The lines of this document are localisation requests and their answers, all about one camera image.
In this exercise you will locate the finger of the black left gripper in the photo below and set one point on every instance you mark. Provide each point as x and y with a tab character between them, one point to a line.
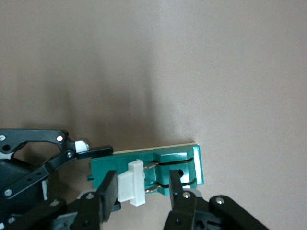
96	152
117	206

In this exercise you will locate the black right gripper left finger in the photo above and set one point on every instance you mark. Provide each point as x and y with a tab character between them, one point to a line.
108	191

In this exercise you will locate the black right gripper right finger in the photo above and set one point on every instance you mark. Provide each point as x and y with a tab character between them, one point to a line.
176	198

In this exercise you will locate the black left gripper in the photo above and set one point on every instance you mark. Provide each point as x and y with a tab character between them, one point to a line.
14	172

